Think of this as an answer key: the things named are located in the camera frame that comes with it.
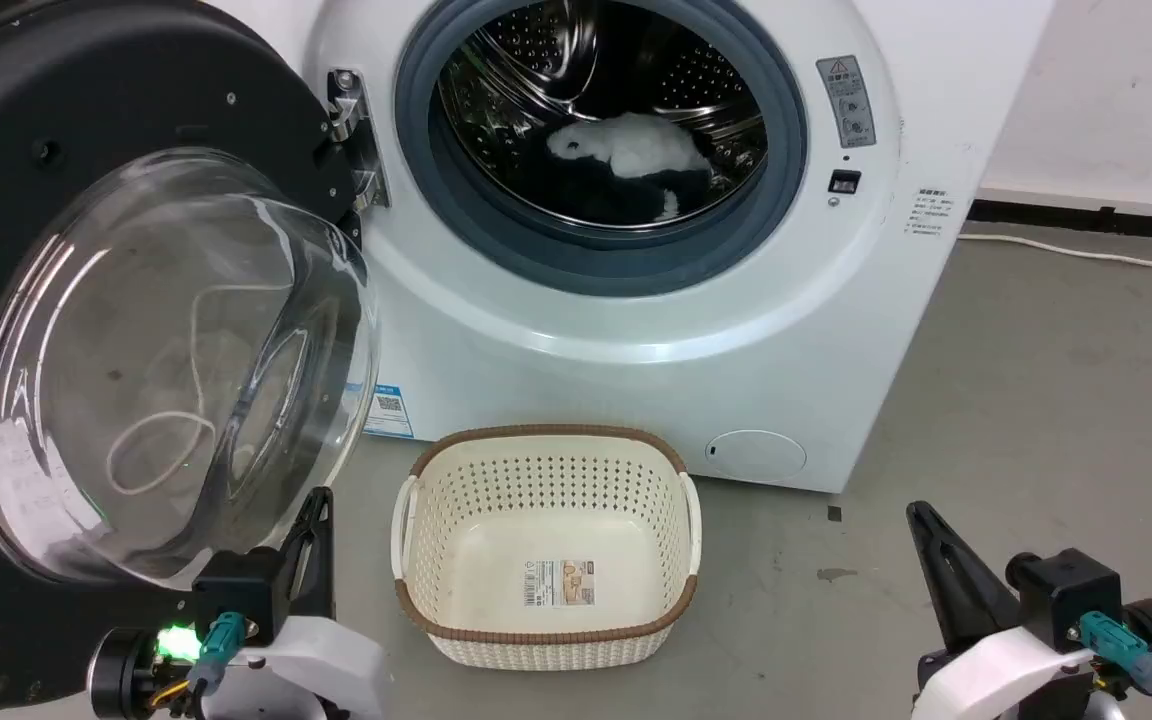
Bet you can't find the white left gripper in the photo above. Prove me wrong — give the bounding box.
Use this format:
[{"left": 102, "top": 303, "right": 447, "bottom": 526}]
[{"left": 86, "top": 487, "right": 389, "bottom": 720}]

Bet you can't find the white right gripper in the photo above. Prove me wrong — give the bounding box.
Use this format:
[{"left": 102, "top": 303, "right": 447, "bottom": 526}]
[{"left": 905, "top": 500, "right": 1152, "bottom": 720}]

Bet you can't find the white front-load washing machine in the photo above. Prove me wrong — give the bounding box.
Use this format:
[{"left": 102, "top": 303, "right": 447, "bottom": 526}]
[{"left": 301, "top": 0, "right": 1057, "bottom": 496}]

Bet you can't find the metal door hinge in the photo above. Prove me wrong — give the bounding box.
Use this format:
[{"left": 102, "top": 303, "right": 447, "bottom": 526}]
[{"left": 326, "top": 68, "right": 393, "bottom": 212}]

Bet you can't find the black round glass washer door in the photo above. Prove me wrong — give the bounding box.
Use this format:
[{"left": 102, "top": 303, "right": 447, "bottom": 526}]
[{"left": 0, "top": 0, "right": 383, "bottom": 713}]

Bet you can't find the cream laundry basket brown rim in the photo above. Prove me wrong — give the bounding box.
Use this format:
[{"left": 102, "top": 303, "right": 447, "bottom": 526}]
[{"left": 391, "top": 424, "right": 704, "bottom": 672}]

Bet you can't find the blue QR label sticker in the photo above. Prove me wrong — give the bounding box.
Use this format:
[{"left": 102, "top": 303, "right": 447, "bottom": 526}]
[{"left": 363, "top": 381, "right": 416, "bottom": 440}]

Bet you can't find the paper basket label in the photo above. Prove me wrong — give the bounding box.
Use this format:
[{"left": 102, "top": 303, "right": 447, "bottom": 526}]
[{"left": 522, "top": 557, "right": 598, "bottom": 609}]

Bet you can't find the round white filter cover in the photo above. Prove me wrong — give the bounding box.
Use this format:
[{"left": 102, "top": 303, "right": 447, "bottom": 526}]
[{"left": 703, "top": 429, "right": 808, "bottom": 482}]

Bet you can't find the white text label sticker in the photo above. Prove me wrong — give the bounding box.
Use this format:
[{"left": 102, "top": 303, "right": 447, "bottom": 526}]
[{"left": 903, "top": 186, "right": 960, "bottom": 239}]

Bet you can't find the black baseboard strip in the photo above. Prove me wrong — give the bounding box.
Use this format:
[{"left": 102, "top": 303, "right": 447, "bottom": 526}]
[{"left": 966, "top": 198, "right": 1152, "bottom": 245}]

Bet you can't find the dark garment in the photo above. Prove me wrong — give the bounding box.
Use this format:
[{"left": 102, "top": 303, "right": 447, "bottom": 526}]
[{"left": 520, "top": 158, "right": 718, "bottom": 229}]

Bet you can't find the grey warning sticker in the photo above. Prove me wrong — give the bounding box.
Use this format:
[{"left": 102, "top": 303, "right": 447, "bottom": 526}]
[{"left": 816, "top": 55, "right": 878, "bottom": 150}]

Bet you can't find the white garment in drum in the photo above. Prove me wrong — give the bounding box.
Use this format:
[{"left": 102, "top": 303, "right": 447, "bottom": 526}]
[{"left": 545, "top": 112, "right": 716, "bottom": 182}]

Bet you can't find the perforated steel washer drum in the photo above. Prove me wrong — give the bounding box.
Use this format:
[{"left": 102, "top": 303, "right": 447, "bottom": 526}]
[{"left": 436, "top": 0, "right": 770, "bottom": 227}]

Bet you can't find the teal left cable connector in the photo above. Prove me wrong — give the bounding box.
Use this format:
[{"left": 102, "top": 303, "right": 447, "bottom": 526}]
[{"left": 186, "top": 611, "right": 248, "bottom": 696}]

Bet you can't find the teal cable connector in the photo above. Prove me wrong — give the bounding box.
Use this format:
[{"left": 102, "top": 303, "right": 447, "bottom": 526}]
[
  {"left": 186, "top": 611, "right": 248, "bottom": 696},
  {"left": 1079, "top": 611, "right": 1152, "bottom": 694}
]

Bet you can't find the teal right cable connector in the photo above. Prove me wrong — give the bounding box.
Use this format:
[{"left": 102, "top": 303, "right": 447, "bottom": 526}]
[{"left": 1079, "top": 611, "right": 1152, "bottom": 694}]

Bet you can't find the thin white cord loop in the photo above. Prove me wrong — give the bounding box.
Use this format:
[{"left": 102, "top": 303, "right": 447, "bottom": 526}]
[{"left": 106, "top": 284, "right": 299, "bottom": 499}]

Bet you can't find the white floor cable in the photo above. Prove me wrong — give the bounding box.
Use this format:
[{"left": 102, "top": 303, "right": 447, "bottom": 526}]
[{"left": 956, "top": 231, "right": 1152, "bottom": 272}]

